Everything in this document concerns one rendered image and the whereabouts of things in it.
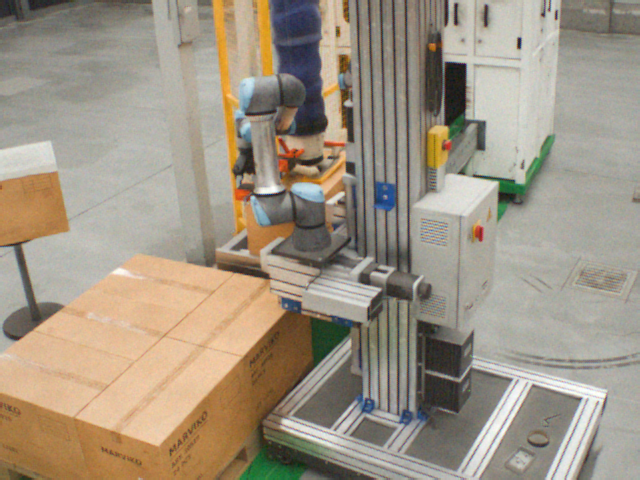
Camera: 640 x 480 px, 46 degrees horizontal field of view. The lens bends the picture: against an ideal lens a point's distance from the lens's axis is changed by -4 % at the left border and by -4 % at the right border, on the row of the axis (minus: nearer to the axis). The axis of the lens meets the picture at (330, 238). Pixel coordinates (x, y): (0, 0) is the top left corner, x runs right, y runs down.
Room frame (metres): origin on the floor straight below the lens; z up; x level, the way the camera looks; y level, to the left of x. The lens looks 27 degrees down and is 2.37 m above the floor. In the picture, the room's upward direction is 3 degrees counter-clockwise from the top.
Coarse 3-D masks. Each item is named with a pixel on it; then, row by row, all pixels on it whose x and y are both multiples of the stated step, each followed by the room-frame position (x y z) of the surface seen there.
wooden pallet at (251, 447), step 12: (312, 360) 3.16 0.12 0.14; (252, 432) 2.63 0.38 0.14; (252, 444) 2.61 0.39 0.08; (264, 444) 2.70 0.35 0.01; (240, 456) 2.58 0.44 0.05; (252, 456) 2.60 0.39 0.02; (0, 468) 2.51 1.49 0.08; (12, 468) 2.48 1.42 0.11; (24, 468) 2.44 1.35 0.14; (228, 468) 2.53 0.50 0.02; (240, 468) 2.53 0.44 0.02
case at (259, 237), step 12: (324, 156) 3.79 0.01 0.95; (288, 180) 3.49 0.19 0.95; (300, 180) 3.48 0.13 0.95; (336, 180) 3.46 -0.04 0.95; (324, 192) 3.33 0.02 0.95; (336, 192) 3.43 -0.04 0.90; (324, 204) 3.30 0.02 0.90; (252, 216) 3.40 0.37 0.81; (252, 228) 3.40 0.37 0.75; (264, 228) 3.38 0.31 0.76; (276, 228) 3.35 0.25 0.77; (288, 228) 3.33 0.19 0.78; (252, 240) 3.41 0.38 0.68; (264, 240) 3.38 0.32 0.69; (252, 252) 3.41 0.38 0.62
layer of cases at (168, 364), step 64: (64, 320) 2.97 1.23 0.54; (128, 320) 2.95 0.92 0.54; (192, 320) 2.93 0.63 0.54; (256, 320) 2.90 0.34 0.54; (0, 384) 2.50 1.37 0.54; (64, 384) 2.48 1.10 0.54; (128, 384) 2.47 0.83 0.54; (192, 384) 2.45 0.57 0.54; (256, 384) 2.70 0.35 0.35; (0, 448) 2.50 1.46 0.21; (64, 448) 2.32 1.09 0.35; (128, 448) 2.16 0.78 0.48; (192, 448) 2.26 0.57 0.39
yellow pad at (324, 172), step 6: (330, 156) 3.64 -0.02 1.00; (342, 156) 3.71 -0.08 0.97; (336, 162) 3.63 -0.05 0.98; (342, 162) 3.65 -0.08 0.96; (318, 168) 3.50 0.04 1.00; (324, 168) 3.55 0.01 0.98; (330, 168) 3.55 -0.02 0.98; (336, 168) 3.58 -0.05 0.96; (324, 174) 3.48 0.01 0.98; (330, 174) 3.51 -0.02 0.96; (306, 180) 3.43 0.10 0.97; (312, 180) 3.42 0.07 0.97; (318, 180) 3.41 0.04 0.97; (324, 180) 3.44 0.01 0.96
